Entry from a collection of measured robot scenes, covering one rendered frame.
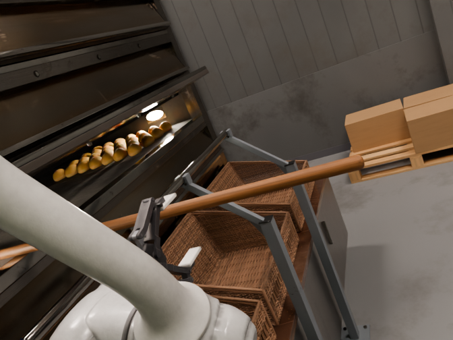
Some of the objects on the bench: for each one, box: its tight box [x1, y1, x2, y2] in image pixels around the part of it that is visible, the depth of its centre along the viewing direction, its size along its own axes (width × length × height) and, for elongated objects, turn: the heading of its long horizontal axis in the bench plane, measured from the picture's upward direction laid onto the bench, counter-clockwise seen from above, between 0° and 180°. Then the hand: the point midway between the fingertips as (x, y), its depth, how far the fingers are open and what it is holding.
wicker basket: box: [200, 160, 315, 246], centre depth 224 cm, size 49×56×28 cm
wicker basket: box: [161, 210, 299, 327], centre depth 170 cm, size 49×56×28 cm
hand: (181, 224), depth 90 cm, fingers open, 13 cm apart
